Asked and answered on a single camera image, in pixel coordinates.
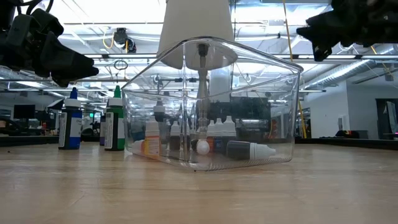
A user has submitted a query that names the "silver ventilation duct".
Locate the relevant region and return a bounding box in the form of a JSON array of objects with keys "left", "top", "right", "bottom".
[{"left": 303, "top": 58, "right": 376, "bottom": 90}]

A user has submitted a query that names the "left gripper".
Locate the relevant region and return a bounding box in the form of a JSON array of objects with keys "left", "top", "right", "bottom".
[{"left": 0, "top": 7, "right": 100, "bottom": 88}]

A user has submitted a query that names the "clear plastic container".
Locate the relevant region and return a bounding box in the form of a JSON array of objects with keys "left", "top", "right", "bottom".
[{"left": 121, "top": 35, "right": 304, "bottom": 172}]

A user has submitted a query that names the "large blue food coloring bottle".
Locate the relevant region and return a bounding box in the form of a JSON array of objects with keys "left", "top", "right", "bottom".
[{"left": 58, "top": 86, "right": 83, "bottom": 151}]

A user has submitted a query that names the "black ceiling cable reel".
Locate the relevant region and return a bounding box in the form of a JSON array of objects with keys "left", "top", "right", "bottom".
[{"left": 112, "top": 27, "right": 138, "bottom": 54}]

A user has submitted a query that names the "small blue dye bottle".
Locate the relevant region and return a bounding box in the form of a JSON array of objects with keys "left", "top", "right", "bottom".
[{"left": 214, "top": 117, "right": 224, "bottom": 154}]

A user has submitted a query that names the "large green food coloring bottle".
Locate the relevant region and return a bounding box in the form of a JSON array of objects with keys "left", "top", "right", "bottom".
[{"left": 104, "top": 85, "right": 126, "bottom": 152}]

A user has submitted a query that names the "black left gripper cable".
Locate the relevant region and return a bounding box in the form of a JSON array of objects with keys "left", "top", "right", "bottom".
[{"left": 16, "top": 0, "right": 54, "bottom": 16}]

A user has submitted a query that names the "small dark red dye bottle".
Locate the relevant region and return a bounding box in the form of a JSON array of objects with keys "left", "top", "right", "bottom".
[{"left": 226, "top": 140, "right": 277, "bottom": 161}]

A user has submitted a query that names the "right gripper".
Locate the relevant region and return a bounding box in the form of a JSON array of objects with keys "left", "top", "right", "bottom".
[{"left": 295, "top": 0, "right": 398, "bottom": 62}]

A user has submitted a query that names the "small yellow dye bottle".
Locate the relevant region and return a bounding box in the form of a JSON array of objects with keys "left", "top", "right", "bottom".
[{"left": 144, "top": 119, "right": 161, "bottom": 159}]

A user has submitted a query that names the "dark computer monitor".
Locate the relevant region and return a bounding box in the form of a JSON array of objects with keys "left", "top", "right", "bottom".
[{"left": 12, "top": 103, "right": 36, "bottom": 120}]

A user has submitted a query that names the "small white-capped dye bottle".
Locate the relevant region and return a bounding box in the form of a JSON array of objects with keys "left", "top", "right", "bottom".
[{"left": 221, "top": 115, "right": 238, "bottom": 142}]

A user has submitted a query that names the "yellow cable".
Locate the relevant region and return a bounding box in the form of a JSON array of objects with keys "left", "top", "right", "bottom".
[{"left": 281, "top": 0, "right": 308, "bottom": 139}]

